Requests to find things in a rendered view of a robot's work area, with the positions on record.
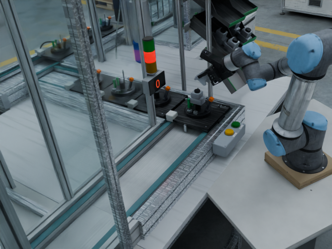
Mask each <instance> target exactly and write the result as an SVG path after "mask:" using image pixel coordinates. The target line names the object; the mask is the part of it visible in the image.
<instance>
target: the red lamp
mask: <svg viewBox="0 0 332 249"><path fill-rule="evenodd" d="M144 59H145V62H146V63H153V62H155V61H156V55H155V50H154V51H153V52H144Z"/></svg>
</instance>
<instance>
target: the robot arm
mask: <svg viewBox="0 0 332 249"><path fill-rule="evenodd" d="M260 56H261V49H260V47H259V46H258V44H256V43H255V42H249V43H248V44H246V45H243V46H242V47H240V48H238V49H237V50H235V51H233V52H231V53H230V54H228V55H226V56H225V57H224V58H220V57H218V56H216V55H215V54H213V53H211V52H209V51H208V50H206V49H205V50H203V51H202V52H201V54H200V58H202V59H204V60H205V61H207V62H209V63H211V64H212V65H211V66H210V67H208V68H207V69H205V70H204V71H202V72H201V73H199V74H198V75H196V76H195V78H194V80H198V81H199V82H200V83H201V84H202V85H206V82H207V83H208V82H210V81H211V84H212V85H213V86H214V85H216V84H218V83H220V82H222V81H223V80H225V79H226V78H228V77H230V76H232V75H234V74H235V73H236V71H235V70H236V69H238V68H240V67H241V68H242V71H243V74H244V76H245V79H246V83H247V84H248V86H249V89H250V90H251V91H256V90H259V89H261V88H264V87H266V86H267V83H266V82H268V81H271V80H274V79H277V78H281V77H285V76H288V75H290V74H292V77H291V81H290V84H289V87H288V90H287V93H286V97H285V100H284V103H283V106H282V109H281V112H280V116H279V117H277V118H276V119H275V120H274V121H273V124H272V127H271V129H267V130H266V131H264V133H263V140H264V143H265V146H266V148H267V149H268V151H269V152H270V153H271V154H272V155H274V156H277V157H279V156H282V155H286V154H287V160H288V161H289V162H290V163H291V164H292V165H293V166H295V167H297V168H299V169H304V170H313V169H317V168H319V167H320V166H321V165H322V164H323V160H324V156H323V150H322V145H323V141H324V138H325V134H326V130H327V125H328V121H327V119H326V117H325V116H323V115H322V114H320V113H318V112H314V111H308V110H307V108H308V105H309V103H310V100H311V98H312V95H313V92H314V90H315V87H316V84H317V82H318V80H321V79H322V78H324V76H325V75H326V72H327V70H328V67H329V66H330V65H332V27H331V28H328V29H325V30H321V31H317V32H314V33H309V34H304V35H302V36H300V37H298V38H296V39H294V40H293V41H292V42H291V43H290V45H289V46H288V49H287V56H285V57H283V58H281V59H279V60H276V61H273V62H270V63H266V64H263V65H260V64H259V62H258V58H259V57H260ZM217 82H218V83H217ZM214 83H216V84H214Z"/></svg>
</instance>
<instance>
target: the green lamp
mask: <svg viewBox="0 0 332 249"><path fill-rule="evenodd" d="M142 44H143V51H144V52H153V51H154V50H155V46H154V39H153V40H151V41H142Z"/></svg>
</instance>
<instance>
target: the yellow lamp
mask: <svg viewBox="0 0 332 249"><path fill-rule="evenodd" d="M145 67H146V72H147V73H149V74H152V73H155V72H156V71H157V64H156V61H155V62H153V63H146V62H145Z"/></svg>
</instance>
